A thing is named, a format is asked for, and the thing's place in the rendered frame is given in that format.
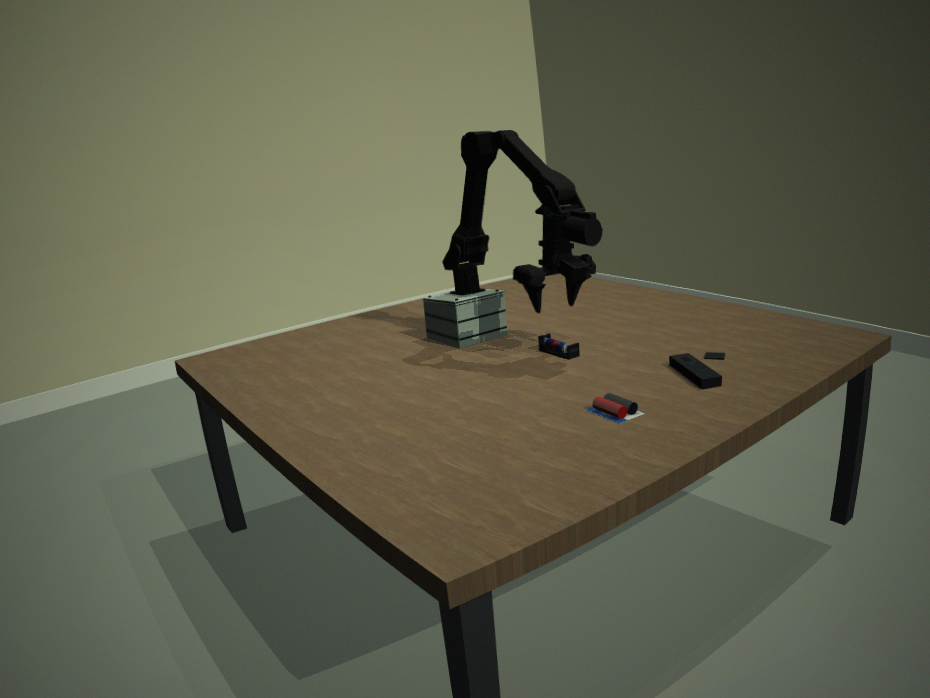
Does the blue and red battery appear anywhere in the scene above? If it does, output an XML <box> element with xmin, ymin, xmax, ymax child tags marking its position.
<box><xmin>542</xmin><ymin>338</ymin><xmax>569</xmax><ymax>353</ymax></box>

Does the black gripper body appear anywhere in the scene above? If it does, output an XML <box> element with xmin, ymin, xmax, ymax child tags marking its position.
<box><xmin>513</xmin><ymin>238</ymin><xmax>596</xmax><ymax>285</ymax></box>

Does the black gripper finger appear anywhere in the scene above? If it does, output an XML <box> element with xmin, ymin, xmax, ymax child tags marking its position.
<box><xmin>565</xmin><ymin>275</ymin><xmax>592</xmax><ymax>306</ymax></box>
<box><xmin>518</xmin><ymin>282</ymin><xmax>546</xmax><ymax>313</ymax></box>

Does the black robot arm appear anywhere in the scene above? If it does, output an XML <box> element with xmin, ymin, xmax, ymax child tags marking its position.
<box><xmin>442</xmin><ymin>130</ymin><xmax>602</xmax><ymax>295</ymax></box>

